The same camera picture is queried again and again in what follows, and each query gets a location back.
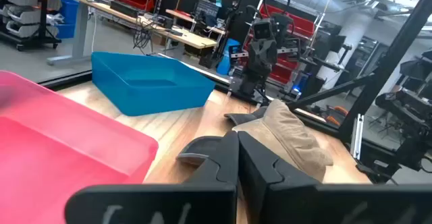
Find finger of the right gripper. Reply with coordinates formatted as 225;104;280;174
264;41;279;75
250;41;265;75

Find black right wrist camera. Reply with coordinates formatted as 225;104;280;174
252;17;277;42

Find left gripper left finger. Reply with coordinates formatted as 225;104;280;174
64;131;240;224

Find small wooden workbench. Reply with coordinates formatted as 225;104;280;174
165;9;226;36

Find tangled black cables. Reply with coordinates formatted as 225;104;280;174
133;18;159;51

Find dark grey cap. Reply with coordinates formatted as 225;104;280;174
175;135;223;167
223;106;269;126

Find grey storage bin rack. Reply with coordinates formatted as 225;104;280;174
0;0;63;52

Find white pillar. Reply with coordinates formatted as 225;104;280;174
317;13;372;90

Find blue plastic bin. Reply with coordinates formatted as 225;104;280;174
90;51;217;117

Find silver aluminium bracket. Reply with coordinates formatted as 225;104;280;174
350;113;365;160

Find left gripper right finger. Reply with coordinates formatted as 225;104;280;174
238;131;432;224

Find pink plastic bin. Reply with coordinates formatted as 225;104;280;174
0;69;159;224

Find tan corduroy cap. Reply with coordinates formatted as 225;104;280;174
232;99;335;184

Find blue storage totes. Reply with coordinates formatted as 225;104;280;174
55;0;80;40

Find long wooden workbench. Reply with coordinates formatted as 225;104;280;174
33;0;219;66

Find blue plastic container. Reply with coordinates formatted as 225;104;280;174
215;38;241;76

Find black background equipment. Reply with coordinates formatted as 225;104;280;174
375;50;432;171

